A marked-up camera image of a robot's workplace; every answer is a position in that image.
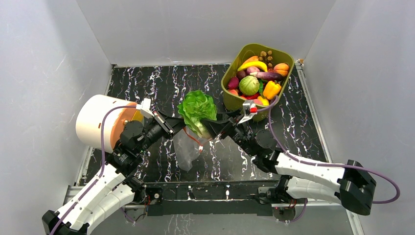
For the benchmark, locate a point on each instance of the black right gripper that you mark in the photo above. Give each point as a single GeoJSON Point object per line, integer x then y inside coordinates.
{"type": "Point", "coordinates": [230, 122]}

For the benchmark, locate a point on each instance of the pink sweet potato toy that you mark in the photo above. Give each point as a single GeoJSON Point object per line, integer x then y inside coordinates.
{"type": "Point", "coordinates": [252, 69]}

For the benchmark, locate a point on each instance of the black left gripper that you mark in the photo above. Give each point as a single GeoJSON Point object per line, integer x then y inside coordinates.
{"type": "Point", "coordinates": [170, 125]}

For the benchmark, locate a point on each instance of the brown nuts cluster toy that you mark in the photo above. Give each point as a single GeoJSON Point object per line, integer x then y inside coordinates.
{"type": "Point", "coordinates": [266, 57]}

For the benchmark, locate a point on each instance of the yellow bell pepper toy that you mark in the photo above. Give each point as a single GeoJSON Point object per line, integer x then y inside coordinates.
{"type": "Point", "coordinates": [271, 90]}

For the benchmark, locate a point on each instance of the red chili pepper toy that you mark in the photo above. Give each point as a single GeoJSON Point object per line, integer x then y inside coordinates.
{"type": "Point", "coordinates": [250, 97]}

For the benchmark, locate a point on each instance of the yellow banana toy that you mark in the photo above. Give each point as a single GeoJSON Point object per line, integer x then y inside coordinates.
{"type": "Point", "coordinates": [258, 64]}

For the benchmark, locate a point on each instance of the green cabbage toy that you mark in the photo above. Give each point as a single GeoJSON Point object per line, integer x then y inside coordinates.
{"type": "Point", "coordinates": [249, 85]}

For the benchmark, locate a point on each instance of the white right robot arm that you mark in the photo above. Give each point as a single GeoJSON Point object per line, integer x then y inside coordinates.
{"type": "Point", "coordinates": [345, 184]}

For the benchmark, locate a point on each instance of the olive green plastic bin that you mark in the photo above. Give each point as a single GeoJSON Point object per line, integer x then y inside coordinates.
{"type": "Point", "coordinates": [233, 102]}

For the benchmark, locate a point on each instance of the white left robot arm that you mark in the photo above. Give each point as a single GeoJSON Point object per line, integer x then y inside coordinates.
{"type": "Point", "coordinates": [115, 185]}

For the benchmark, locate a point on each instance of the dark red beet toy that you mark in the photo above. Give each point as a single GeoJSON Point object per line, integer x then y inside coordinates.
{"type": "Point", "coordinates": [233, 83]}

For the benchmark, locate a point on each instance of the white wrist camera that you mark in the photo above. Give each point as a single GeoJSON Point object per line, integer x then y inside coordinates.
{"type": "Point", "coordinates": [144, 108]}
{"type": "Point", "coordinates": [249, 110]}

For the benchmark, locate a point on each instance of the white orange cylinder roll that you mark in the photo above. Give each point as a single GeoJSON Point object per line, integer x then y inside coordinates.
{"type": "Point", "coordinates": [110, 113]}

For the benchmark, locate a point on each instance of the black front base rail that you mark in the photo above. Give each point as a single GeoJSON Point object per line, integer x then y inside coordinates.
{"type": "Point", "coordinates": [215, 197]}

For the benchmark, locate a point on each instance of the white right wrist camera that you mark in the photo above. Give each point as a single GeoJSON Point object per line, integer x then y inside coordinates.
{"type": "Point", "coordinates": [249, 110]}

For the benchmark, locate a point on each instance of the orange pumpkin toy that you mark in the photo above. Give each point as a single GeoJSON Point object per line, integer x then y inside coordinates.
{"type": "Point", "coordinates": [282, 69]}

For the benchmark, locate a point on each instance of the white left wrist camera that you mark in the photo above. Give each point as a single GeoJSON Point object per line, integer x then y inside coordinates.
{"type": "Point", "coordinates": [144, 108]}

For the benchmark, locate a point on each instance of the clear zip top bag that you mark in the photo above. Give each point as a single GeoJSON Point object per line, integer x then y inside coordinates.
{"type": "Point", "coordinates": [188, 147]}

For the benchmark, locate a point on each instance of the orange carrot toy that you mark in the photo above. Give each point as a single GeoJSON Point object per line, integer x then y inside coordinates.
{"type": "Point", "coordinates": [251, 59]}

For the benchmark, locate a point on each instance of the green lettuce toy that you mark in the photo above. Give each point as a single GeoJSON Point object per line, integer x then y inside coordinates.
{"type": "Point", "coordinates": [195, 107]}

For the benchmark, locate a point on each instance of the pink peach toy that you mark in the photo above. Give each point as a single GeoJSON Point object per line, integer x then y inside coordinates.
{"type": "Point", "coordinates": [234, 92]}

